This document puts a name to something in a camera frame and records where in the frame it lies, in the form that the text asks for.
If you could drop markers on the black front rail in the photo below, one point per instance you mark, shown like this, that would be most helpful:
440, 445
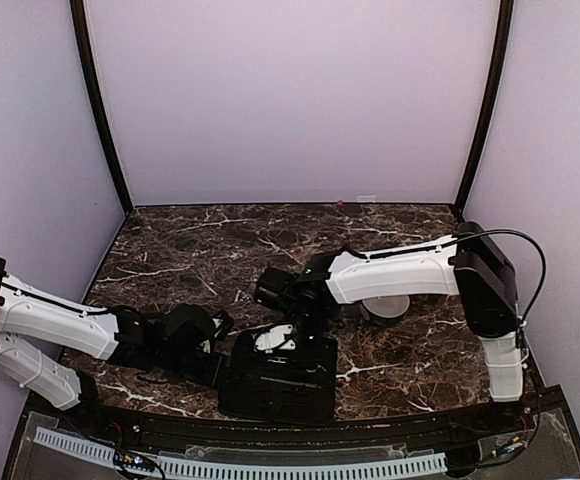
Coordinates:
534, 440

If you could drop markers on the left black frame post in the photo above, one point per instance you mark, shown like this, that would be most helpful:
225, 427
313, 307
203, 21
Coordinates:
89, 71

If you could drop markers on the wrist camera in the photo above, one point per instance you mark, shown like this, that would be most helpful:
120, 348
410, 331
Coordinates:
189, 326
273, 289

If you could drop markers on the black hair clip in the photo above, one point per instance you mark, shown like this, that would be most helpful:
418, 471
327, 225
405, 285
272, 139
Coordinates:
276, 400

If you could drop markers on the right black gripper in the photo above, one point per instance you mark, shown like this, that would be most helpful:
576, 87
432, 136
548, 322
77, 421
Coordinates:
320, 349

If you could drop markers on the white and teal bowl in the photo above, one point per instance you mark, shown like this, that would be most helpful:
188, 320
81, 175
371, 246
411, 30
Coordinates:
385, 312

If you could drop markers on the black zippered tool case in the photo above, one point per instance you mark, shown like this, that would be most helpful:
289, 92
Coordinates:
246, 375

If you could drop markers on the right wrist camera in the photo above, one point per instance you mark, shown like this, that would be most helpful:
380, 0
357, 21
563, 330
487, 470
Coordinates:
273, 289

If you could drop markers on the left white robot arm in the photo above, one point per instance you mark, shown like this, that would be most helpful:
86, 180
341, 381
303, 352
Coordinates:
118, 335

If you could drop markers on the silver scissors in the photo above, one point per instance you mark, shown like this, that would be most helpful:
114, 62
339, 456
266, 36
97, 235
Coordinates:
315, 369

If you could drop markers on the right black frame post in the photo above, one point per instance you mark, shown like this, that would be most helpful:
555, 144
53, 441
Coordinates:
493, 79

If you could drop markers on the black frame post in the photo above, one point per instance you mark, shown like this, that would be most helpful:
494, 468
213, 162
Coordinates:
493, 79
89, 71

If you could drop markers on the white slotted cable duct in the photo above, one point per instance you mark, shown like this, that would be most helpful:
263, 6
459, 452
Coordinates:
214, 463

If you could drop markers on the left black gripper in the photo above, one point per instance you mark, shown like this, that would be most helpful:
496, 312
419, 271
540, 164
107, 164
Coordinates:
211, 375

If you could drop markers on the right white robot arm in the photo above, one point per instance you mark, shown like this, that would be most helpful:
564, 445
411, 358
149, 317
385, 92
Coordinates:
467, 264

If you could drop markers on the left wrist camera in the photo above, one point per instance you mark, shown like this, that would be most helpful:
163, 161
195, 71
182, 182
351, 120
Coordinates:
189, 326

